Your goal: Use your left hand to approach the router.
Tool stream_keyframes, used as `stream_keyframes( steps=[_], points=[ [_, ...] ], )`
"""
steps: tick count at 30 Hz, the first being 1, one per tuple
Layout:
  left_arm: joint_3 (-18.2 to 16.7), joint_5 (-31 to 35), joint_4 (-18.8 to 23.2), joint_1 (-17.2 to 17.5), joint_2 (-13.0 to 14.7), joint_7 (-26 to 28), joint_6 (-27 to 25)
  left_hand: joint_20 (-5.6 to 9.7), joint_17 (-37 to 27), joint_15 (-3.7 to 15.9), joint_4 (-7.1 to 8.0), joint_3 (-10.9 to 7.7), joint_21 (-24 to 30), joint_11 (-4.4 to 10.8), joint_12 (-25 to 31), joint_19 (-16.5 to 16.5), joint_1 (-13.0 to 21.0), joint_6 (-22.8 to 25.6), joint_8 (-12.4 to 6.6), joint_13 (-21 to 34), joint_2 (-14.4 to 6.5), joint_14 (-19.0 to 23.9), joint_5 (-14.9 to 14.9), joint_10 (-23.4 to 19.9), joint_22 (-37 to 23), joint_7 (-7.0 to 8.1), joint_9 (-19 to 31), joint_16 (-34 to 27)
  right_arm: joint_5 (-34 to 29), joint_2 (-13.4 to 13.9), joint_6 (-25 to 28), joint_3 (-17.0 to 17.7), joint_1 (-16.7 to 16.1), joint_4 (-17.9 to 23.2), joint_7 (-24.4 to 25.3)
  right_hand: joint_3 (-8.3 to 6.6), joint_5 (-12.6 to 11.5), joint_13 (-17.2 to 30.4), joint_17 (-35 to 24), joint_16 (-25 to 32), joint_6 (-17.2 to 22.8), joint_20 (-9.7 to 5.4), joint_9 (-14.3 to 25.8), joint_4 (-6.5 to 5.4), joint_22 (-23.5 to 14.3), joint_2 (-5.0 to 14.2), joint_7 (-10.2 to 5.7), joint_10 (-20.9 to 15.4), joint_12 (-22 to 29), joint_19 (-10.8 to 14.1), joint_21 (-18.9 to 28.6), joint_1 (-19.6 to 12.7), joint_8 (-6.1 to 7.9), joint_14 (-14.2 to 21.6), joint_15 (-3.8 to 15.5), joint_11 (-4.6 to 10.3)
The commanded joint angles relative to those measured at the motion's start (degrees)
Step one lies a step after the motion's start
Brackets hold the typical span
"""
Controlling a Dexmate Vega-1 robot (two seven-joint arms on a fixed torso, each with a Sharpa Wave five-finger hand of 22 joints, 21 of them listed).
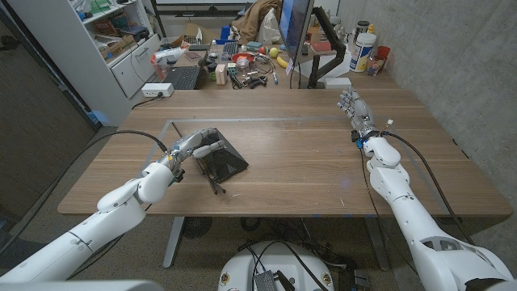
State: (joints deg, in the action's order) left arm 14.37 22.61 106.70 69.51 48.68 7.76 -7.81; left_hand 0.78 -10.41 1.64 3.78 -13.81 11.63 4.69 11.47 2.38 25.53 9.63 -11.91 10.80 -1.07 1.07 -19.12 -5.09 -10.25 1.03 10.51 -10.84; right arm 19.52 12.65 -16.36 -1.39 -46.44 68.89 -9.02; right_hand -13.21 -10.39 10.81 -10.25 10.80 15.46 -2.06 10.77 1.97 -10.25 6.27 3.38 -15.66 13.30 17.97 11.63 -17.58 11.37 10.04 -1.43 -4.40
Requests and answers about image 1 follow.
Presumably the red book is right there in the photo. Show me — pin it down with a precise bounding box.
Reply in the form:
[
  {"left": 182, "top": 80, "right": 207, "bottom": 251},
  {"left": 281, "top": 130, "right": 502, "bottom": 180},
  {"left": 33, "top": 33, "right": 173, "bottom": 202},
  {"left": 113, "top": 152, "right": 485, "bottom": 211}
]
[{"left": 309, "top": 40, "right": 333, "bottom": 53}]

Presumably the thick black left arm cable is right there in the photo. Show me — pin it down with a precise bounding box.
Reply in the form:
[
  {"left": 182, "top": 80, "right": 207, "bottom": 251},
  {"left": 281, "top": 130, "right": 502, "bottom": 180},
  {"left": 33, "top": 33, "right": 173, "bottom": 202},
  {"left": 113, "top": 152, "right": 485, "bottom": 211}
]
[{"left": 0, "top": 129, "right": 169, "bottom": 254}]

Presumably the white wipes canister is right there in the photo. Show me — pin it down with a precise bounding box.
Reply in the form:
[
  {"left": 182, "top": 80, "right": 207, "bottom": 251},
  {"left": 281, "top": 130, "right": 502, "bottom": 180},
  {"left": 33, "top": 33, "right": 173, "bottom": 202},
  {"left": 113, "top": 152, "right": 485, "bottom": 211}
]
[{"left": 349, "top": 32, "right": 377, "bottom": 74}]

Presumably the grey table leg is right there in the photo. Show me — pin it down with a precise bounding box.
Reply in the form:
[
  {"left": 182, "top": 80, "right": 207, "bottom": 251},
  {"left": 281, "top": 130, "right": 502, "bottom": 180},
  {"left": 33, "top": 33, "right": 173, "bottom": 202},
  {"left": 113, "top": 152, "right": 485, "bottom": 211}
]
[
  {"left": 162, "top": 217, "right": 186, "bottom": 270},
  {"left": 363, "top": 217, "right": 391, "bottom": 272}
]

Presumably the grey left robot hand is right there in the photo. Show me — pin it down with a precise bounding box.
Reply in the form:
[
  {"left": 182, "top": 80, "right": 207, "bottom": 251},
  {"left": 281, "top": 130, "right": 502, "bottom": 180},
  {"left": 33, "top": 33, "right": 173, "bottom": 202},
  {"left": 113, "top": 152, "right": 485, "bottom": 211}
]
[{"left": 158, "top": 127, "right": 226, "bottom": 175}]

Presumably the red cup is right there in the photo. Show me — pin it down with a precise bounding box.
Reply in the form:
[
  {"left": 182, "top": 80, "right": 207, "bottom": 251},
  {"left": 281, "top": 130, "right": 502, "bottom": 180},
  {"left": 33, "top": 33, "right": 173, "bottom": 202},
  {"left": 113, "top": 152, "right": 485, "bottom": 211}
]
[{"left": 375, "top": 45, "right": 392, "bottom": 70}]

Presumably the white shelf cabinet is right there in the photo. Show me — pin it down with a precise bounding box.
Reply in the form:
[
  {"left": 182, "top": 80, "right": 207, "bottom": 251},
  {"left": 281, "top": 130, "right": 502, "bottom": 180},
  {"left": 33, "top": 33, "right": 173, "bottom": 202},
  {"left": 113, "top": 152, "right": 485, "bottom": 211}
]
[{"left": 7, "top": 0, "right": 162, "bottom": 127}]

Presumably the white plastic bag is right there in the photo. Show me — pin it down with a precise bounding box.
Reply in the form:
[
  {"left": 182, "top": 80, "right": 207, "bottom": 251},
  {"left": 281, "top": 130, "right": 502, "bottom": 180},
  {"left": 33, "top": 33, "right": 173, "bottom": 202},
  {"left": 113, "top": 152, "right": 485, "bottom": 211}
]
[{"left": 151, "top": 47, "right": 187, "bottom": 80}]

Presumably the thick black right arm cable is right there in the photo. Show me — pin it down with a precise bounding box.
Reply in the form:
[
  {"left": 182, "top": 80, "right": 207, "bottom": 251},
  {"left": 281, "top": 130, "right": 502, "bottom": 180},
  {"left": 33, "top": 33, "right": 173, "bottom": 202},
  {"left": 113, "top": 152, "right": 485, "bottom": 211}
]
[{"left": 385, "top": 131, "right": 477, "bottom": 247}]

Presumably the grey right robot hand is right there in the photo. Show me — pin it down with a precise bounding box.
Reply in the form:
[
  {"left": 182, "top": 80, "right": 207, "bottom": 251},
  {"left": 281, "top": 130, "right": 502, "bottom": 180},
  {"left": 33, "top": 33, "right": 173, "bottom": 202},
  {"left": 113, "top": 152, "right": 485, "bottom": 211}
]
[{"left": 336, "top": 86, "right": 384, "bottom": 143}]

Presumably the white cloth on chair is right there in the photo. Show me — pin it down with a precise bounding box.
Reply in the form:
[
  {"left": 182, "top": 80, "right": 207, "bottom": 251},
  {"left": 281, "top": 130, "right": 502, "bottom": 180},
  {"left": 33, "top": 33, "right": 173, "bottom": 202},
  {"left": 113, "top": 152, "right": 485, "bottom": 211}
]
[{"left": 258, "top": 7, "right": 283, "bottom": 44}]

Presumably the black laptop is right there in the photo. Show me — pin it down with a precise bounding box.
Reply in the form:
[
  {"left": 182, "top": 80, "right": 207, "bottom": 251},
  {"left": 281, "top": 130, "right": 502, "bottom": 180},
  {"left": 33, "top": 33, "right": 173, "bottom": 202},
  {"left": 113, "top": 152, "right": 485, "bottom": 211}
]
[{"left": 162, "top": 50, "right": 211, "bottom": 91}]

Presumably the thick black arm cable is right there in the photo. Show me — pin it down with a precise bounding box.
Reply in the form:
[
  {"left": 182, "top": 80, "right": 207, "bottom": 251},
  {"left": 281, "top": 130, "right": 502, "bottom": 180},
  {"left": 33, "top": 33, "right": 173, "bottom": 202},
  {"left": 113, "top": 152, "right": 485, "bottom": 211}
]
[
  {"left": 385, "top": 131, "right": 477, "bottom": 247},
  {"left": 0, "top": 129, "right": 169, "bottom": 254}
]

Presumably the cardboard box in shelf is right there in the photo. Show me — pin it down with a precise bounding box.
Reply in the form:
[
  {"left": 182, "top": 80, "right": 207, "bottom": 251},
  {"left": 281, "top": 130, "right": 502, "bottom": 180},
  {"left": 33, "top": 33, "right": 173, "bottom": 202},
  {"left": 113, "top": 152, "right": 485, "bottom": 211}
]
[{"left": 99, "top": 35, "right": 137, "bottom": 61}]

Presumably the clear glass with items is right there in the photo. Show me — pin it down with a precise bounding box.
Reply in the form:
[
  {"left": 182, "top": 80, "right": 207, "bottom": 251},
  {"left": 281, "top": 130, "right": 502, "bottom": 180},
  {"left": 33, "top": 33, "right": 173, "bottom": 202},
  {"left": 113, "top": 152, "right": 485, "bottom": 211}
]
[{"left": 366, "top": 56, "right": 384, "bottom": 77}]

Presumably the white robot head housing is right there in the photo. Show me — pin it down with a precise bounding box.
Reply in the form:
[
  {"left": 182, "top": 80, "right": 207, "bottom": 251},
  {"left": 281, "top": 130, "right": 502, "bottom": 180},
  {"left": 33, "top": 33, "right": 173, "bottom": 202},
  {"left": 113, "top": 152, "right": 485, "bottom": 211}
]
[{"left": 0, "top": 280, "right": 165, "bottom": 291}]

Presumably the white power adapter box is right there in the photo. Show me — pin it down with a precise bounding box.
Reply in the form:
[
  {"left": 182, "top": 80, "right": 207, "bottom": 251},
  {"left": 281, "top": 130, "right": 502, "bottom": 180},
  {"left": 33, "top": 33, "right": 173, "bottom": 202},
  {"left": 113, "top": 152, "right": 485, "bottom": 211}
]
[{"left": 141, "top": 82, "right": 175, "bottom": 99}]

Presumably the computer monitor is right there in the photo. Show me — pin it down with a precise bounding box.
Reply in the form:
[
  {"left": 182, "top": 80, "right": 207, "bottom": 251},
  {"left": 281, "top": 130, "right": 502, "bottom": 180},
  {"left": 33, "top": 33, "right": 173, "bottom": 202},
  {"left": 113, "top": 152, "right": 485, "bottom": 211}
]
[{"left": 278, "top": 0, "right": 315, "bottom": 68}]

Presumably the white flat box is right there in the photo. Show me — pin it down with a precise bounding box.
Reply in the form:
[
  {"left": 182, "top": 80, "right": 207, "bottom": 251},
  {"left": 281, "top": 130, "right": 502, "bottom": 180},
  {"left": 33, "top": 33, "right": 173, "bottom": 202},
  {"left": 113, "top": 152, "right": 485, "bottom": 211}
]
[{"left": 324, "top": 76, "right": 353, "bottom": 90}]

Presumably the red bowl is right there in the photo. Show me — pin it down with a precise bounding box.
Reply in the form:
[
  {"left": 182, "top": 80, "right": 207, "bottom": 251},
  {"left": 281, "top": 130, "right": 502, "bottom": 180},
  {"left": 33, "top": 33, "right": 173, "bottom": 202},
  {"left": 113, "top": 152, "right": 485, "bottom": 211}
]
[{"left": 231, "top": 52, "right": 256, "bottom": 65}]

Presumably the brown jacket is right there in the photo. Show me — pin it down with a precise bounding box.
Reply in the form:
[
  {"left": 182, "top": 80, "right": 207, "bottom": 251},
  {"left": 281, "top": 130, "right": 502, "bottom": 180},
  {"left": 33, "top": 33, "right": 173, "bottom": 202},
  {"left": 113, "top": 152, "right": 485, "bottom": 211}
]
[{"left": 231, "top": 0, "right": 283, "bottom": 44}]

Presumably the black floor fan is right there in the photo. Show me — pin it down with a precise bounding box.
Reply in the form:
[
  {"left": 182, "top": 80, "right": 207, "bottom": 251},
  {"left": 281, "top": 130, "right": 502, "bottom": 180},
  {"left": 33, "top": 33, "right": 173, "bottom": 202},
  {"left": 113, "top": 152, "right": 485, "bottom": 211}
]
[{"left": 181, "top": 217, "right": 213, "bottom": 239}]

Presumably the white robot torso base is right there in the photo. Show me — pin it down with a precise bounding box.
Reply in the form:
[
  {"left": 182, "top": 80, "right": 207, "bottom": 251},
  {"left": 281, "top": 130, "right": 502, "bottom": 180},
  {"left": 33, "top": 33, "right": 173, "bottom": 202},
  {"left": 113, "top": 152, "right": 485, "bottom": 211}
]
[{"left": 217, "top": 241, "right": 335, "bottom": 291}]

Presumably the black router with antennas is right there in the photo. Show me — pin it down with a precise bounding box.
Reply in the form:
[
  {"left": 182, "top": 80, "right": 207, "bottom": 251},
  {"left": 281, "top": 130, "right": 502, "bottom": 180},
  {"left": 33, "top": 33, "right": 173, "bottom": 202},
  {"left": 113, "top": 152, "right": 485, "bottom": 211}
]
[{"left": 171, "top": 120, "right": 250, "bottom": 196}]

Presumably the black hand tool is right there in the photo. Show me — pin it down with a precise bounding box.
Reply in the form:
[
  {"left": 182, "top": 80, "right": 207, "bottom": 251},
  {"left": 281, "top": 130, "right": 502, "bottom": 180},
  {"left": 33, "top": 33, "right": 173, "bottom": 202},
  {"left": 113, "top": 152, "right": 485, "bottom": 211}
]
[{"left": 242, "top": 75, "right": 269, "bottom": 90}]

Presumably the open cardboard box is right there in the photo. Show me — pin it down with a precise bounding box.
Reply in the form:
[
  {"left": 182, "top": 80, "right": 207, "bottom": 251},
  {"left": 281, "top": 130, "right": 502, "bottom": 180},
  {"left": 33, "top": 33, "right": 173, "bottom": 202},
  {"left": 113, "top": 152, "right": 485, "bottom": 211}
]
[{"left": 171, "top": 22, "right": 221, "bottom": 49}]

